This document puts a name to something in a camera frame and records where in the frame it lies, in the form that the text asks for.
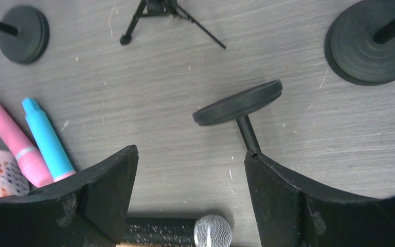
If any pink toy microphone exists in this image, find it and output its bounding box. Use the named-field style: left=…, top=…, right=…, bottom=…
left=0, top=105, right=53, bottom=188

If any fallen black round stand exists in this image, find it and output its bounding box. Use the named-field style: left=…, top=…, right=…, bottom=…
left=192, top=80, right=283, bottom=151

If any black tripod shock mount stand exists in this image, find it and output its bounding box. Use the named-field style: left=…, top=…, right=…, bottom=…
left=119, top=0, right=226, bottom=49

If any black glitter microphone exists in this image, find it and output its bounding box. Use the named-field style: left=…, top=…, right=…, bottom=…
left=121, top=214, right=232, bottom=246

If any blue toy microphone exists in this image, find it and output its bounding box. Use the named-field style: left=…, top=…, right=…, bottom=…
left=22, top=98, right=76, bottom=182

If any beige microphone on table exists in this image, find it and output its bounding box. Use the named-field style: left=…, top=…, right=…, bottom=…
left=115, top=243, right=155, bottom=247

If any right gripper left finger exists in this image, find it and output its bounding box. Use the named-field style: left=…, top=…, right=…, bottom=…
left=0, top=145, right=139, bottom=246

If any black round base clip stand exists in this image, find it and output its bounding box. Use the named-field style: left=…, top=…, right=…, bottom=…
left=0, top=5, right=50, bottom=65

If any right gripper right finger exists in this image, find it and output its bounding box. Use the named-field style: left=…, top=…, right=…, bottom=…
left=244, top=150, right=395, bottom=246

